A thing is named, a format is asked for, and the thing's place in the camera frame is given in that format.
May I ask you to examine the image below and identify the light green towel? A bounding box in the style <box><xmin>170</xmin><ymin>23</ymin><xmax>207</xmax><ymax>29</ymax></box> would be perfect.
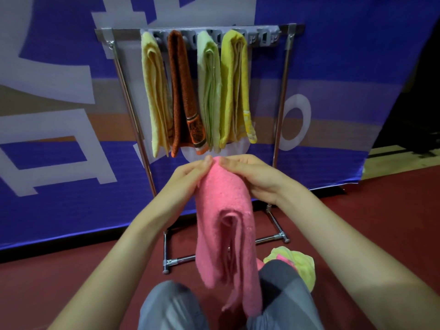
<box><xmin>196</xmin><ymin>30</ymin><xmax>223</xmax><ymax>154</ymax></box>

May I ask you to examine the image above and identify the person's left forearm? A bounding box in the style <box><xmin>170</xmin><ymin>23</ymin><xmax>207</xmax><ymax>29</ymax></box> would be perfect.
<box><xmin>48</xmin><ymin>208</ymin><xmax>172</xmax><ymax>330</ymax></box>

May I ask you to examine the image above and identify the pale yellow-green towel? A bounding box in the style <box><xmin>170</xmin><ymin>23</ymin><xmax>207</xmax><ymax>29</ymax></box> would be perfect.
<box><xmin>263</xmin><ymin>246</ymin><xmax>316</xmax><ymax>293</ymax></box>

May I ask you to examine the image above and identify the person's right forearm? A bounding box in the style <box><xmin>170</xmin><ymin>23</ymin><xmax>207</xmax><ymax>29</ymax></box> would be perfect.
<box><xmin>278</xmin><ymin>187</ymin><xmax>440</xmax><ymax>330</ymax></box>

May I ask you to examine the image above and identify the blue printed banner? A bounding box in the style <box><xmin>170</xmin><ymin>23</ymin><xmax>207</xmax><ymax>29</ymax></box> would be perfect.
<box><xmin>0</xmin><ymin>0</ymin><xmax>440</xmax><ymax>251</ymax></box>

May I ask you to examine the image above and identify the pale yellow striped towel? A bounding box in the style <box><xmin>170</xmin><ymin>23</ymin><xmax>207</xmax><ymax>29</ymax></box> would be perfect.
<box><xmin>141</xmin><ymin>31</ymin><xmax>174</xmax><ymax>159</ymax></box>

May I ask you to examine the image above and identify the orange towel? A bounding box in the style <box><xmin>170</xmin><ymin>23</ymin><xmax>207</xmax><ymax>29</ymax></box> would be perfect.
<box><xmin>167</xmin><ymin>29</ymin><xmax>209</xmax><ymax>159</ymax></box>

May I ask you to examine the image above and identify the bright yellow towel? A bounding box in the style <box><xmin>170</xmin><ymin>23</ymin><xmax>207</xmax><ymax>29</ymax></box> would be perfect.
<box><xmin>219</xmin><ymin>29</ymin><xmax>258</xmax><ymax>150</ymax></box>

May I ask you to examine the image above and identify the grey clip hook bar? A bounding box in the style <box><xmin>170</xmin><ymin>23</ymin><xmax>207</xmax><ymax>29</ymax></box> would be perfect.
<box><xmin>141</xmin><ymin>25</ymin><xmax>282</xmax><ymax>48</ymax></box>

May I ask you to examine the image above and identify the person's right hand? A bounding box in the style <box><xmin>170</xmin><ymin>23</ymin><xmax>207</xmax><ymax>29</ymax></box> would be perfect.
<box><xmin>219</xmin><ymin>154</ymin><xmax>304</xmax><ymax>207</ymax></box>

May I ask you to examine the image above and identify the person's left hand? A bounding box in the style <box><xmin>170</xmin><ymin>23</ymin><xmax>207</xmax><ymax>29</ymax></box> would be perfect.
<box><xmin>151</xmin><ymin>154</ymin><xmax>215</xmax><ymax>228</ymax></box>

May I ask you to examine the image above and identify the pink towel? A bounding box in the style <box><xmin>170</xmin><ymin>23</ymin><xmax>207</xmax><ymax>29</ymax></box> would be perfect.
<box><xmin>194</xmin><ymin>156</ymin><xmax>265</xmax><ymax>319</ymax></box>

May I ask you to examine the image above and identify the chrome metal rack frame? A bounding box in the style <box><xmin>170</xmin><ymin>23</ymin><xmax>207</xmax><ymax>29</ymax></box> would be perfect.
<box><xmin>94</xmin><ymin>23</ymin><xmax>306</xmax><ymax>275</ymax></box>

